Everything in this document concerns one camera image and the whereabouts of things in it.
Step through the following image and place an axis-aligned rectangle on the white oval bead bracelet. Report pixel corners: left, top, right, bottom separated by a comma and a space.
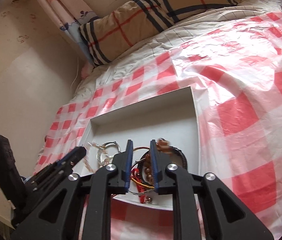
83, 141, 107, 173

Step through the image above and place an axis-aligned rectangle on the red cord knotted bracelet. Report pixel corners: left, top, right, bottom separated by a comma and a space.
130, 167, 154, 204

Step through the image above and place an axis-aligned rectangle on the silver engraved bangle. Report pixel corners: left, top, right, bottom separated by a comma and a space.
96, 141, 121, 167

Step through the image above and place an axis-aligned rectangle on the silver wide bangle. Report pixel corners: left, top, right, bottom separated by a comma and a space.
128, 188, 154, 197

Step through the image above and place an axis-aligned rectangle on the white shallow cardboard box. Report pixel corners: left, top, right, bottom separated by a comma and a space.
77, 86, 202, 212

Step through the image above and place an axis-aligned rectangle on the beige plaid pillow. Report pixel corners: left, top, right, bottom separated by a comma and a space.
79, 0, 240, 67

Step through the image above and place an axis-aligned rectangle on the red white checkered plastic sheet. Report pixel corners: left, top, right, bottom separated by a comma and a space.
35, 9, 282, 239

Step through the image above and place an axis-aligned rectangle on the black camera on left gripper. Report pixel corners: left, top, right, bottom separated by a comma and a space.
0, 135, 27, 212

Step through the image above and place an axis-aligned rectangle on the black braided leather bracelet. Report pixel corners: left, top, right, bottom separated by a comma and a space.
137, 146, 189, 178

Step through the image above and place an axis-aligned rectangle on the brown wooden bead bracelet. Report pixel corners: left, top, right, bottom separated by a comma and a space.
142, 138, 173, 184

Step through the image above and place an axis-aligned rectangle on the white charging cable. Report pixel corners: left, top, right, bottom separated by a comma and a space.
70, 56, 80, 91

